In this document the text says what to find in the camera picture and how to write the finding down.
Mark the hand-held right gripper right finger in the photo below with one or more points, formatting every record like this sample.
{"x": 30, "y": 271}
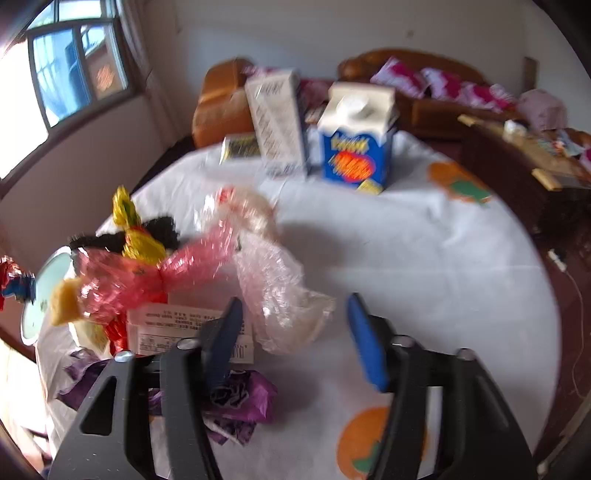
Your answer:
{"x": 368, "y": 344}

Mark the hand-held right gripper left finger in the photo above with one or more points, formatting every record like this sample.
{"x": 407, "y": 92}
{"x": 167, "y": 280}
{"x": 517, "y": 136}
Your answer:
{"x": 225, "y": 339}

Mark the purple foil wrapper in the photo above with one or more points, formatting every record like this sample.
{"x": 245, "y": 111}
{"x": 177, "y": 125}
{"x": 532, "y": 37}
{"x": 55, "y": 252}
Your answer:
{"x": 249, "y": 392}

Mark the clear plastic bag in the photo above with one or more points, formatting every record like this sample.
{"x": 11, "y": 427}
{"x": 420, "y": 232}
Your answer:
{"x": 277, "y": 286}

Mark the pink cellophane wrapper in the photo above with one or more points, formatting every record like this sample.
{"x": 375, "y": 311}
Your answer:
{"x": 184, "y": 267}

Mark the red plastic bag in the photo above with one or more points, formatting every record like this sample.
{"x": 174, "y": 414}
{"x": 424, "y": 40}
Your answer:
{"x": 117, "y": 337}

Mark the yellow sponge piece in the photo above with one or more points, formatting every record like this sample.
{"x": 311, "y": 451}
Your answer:
{"x": 64, "y": 304}

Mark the teal cartoon trash bin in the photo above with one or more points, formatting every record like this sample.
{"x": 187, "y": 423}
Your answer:
{"x": 44, "y": 286}

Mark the white printed paper box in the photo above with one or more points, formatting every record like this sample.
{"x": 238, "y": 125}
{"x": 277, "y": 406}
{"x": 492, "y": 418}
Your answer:
{"x": 175, "y": 323}

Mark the yellow foil wrapper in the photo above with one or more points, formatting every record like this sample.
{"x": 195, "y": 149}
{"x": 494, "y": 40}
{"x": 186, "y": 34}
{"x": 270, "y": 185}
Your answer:
{"x": 138, "y": 244}

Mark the clear wrapper with red print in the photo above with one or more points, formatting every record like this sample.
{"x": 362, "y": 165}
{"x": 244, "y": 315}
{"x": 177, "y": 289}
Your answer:
{"x": 244, "y": 207}

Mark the blue and white milk carton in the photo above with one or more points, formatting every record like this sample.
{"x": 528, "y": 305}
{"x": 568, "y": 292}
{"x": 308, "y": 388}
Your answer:
{"x": 353, "y": 157}

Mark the black and yellow packet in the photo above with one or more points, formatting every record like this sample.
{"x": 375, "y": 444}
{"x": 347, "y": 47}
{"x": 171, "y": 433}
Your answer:
{"x": 240, "y": 147}

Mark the red and blue foil wrapper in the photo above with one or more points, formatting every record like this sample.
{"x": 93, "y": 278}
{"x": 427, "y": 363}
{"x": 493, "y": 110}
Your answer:
{"x": 14, "y": 281}

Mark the tall white milk carton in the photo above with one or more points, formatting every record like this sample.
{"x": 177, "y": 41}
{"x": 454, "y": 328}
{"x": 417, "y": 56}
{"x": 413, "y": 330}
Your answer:
{"x": 277, "y": 124}

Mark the dark wooden coffee table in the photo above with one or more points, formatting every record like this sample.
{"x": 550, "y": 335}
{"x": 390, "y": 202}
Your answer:
{"x": 503, "y": 159}

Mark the brown leather armchair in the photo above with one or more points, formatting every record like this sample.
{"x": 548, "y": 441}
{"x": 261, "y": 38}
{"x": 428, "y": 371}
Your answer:
{"x": 217, "y": 108}

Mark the brown leather sofa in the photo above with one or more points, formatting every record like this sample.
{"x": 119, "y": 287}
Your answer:
{"x": 431, "y": 117}

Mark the white cup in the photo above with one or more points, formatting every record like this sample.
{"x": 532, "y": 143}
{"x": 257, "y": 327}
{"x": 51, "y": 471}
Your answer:
{"x": 513, "y": 129}

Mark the red window decoration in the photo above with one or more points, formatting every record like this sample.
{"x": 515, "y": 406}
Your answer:
{"x": 104, "y": 76}

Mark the pink cloth covered stool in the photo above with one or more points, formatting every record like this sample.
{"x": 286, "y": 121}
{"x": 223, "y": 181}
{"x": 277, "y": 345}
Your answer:
{"x": 542, "y": 108}

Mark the beige curtain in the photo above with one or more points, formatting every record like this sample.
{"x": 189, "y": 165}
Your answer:
{"x": 138, "y": 37}

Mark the window with grey frame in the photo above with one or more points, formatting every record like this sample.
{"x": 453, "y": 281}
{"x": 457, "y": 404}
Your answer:
{"x": 60, "y": 74}

